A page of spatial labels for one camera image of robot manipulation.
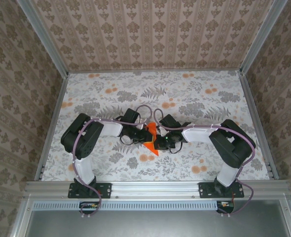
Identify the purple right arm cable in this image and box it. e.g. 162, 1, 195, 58
153, 108, 257, 218

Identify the long aluminium base rail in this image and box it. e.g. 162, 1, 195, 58
24, 179, 291, 198

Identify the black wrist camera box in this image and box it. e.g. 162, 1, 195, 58
158, 114, 181, 129
123, 108, 142, 124

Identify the aluminium frame post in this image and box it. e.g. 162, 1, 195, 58
16, 0, 70, 78
239, 0, 291, 75

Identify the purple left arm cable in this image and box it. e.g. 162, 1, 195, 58
71, 105, 154, 219

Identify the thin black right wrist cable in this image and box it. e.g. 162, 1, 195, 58
168, 141, 183, 155

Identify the thin black left wrist cable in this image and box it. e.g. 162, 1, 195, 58
119, 135, 137, 147

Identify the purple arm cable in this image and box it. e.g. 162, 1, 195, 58
153, 108, 257, 218
71, 105, 154, 219

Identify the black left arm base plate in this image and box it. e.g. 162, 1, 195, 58
68, 182, 112, 199

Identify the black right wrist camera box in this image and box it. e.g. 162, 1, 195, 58
158, 114, 181, 129

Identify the grey metal panel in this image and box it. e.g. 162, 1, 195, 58
24, 199, 291, 237

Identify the thin aluminium rear rail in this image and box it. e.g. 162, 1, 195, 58
68, 69, 241, 74

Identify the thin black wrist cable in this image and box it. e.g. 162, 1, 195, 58
119, 135, 137, 147
168, 141, 183, 155

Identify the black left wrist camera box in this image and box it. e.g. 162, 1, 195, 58
123, 108, 142, 124

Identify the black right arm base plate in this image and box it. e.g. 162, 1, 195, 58
199, 182, 245, 199

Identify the orange paper sheet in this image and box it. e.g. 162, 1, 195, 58
143, 121, 160, 157

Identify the aluminium side rail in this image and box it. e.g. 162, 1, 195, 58
34, 74, 69, 181
237, 71, 280, 180

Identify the white slotted cable duct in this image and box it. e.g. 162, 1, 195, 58
33, 200, 218, 211

